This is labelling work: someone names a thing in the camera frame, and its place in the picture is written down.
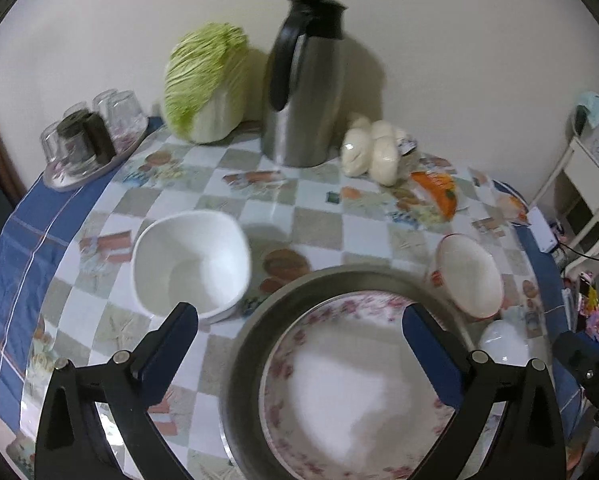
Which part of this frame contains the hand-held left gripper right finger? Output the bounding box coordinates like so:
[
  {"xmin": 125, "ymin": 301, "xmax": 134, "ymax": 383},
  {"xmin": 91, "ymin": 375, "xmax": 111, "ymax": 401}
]
[{"xmin": 402, "ymin": 304, "xmax": 567, "ymax": 480}]

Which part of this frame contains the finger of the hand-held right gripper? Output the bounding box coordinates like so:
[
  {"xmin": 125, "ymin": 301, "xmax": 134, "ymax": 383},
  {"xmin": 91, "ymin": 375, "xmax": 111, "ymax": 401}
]
[{"xmin": 552, "ymin": 329, "xmax": 599, "ymax": 428}]

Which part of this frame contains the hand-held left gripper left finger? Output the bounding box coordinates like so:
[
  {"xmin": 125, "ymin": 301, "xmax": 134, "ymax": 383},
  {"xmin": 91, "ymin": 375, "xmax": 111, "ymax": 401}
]
[{"xmin": 34, "ymin": 302, "xmax": 199, "ymax": 480}]

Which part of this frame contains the light blue bowl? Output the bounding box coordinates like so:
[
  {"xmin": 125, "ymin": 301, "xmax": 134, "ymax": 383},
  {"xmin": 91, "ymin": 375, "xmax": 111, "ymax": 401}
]
[{"xmin": 477, "ymin": 319, "xmax": 533, "ymax": 366}]

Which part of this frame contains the grey metal pan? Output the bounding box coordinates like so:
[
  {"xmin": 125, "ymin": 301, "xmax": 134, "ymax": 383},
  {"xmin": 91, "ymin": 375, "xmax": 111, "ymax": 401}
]
[{"xmin": 220, "ymin": 267, "xmax": 480, "ymax": 480}]

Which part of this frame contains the small white bowl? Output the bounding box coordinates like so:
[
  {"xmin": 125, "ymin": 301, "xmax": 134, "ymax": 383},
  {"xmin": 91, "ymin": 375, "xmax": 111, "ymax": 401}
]
[{"xmin": 131, "ymin": 211, "xmax": 253, "ymax": 322}]

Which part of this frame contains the strawberry print bowl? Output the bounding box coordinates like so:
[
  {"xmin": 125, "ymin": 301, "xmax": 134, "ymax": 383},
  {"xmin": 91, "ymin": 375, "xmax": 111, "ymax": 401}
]
[{"xmin": 427, "ymin": 234, "xmax": 505, "ymax": 321}]

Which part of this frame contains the pink floral round plate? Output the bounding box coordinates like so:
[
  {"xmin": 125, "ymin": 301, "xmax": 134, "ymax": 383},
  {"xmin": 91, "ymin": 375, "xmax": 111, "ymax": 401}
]
[{"xmin": 258, "ymin": 294, "xmax": 460, "ymax": 480}]

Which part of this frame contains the white power box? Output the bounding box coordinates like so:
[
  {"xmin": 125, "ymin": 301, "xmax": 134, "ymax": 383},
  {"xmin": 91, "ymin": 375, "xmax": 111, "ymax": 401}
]
[{"xmin": 527, "ymin": 207, "xmax": 560, "ymax": 253}]

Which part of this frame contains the clear orange snack packet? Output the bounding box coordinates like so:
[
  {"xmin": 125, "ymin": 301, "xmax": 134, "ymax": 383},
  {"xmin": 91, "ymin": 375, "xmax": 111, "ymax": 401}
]
[{"xmin": 494, "ymin": 192, "xmax": 530, "ymax": 226}]

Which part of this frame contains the blue tablecloth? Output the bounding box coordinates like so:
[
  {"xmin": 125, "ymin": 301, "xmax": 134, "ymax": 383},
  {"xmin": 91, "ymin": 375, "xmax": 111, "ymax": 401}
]
[{"xmin": 0, "ymin": 117, "xmax": 595, "ymax": 441}]

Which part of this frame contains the cup tray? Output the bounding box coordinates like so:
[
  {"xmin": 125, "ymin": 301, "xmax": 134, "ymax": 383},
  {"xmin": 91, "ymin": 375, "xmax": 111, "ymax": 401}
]
[{"xmin": 42, "ymin": 117, "xmax": 153, "ymax": 192}]

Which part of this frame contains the white shelf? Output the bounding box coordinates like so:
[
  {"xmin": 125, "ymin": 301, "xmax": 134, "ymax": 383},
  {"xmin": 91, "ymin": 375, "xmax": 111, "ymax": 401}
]
[{"xmin": 529, "ymin": 105, "xmax": 599, "ymax": 261}]

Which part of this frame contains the bag of steamed buns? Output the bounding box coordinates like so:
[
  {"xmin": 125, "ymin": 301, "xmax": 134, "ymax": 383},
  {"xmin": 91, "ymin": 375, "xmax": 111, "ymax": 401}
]
[{"xmin": 340, "ymin": 116, "xmax": 420, "ymax": 186}]

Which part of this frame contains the clear glass cup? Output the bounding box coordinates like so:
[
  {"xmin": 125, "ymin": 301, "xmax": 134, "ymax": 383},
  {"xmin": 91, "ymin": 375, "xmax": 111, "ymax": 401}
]
[
  {"xmin": 107, "ymin": 91, "xmax": 148, "ymax": 141},
  {"xmin": 40, "ymin": 122, "xmax": 73, "ymax": 167}
]

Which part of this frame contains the teal cloth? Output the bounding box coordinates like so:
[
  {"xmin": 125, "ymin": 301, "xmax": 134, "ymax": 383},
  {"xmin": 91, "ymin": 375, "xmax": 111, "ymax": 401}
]
[{"xmin": 574, "ymin": 91, "xmax": 599, "ymax": 128}]

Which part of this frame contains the stainless steel thermos jug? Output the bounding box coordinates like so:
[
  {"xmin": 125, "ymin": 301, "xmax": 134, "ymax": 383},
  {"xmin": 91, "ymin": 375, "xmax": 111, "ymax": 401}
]
[{"xmin": 260, "ymin": 0, "xmax": 349, "ymax": 168}]

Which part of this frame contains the napa cabbage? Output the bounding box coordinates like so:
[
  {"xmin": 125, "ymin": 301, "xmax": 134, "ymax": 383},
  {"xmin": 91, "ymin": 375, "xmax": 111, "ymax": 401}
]
[{"xmin": 162, "ymin": 22, "xmax": 250, "ymax": 143}]

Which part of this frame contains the black power cable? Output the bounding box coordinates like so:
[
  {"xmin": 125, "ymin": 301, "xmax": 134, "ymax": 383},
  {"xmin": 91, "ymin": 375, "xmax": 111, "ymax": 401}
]
[{"xmin": 559, "ymin": 240, "xmax": 599, "ymax": 263}]

